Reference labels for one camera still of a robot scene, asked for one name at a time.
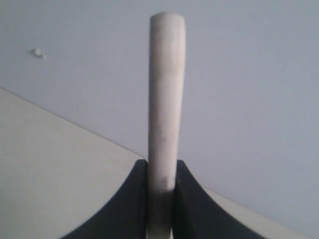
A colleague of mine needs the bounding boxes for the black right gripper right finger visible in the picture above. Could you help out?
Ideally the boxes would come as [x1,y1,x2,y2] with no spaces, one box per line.
[173,160,287,239]

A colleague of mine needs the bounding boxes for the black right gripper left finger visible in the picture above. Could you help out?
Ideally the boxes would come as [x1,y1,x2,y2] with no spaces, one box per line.
[64,159,148,239]

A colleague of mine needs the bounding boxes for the white paint brush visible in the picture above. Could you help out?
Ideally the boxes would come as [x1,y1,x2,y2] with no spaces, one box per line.
[147,12,186,239]

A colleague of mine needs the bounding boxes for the white wall plug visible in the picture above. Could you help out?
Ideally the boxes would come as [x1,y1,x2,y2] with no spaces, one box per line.
[32,48,46,59]

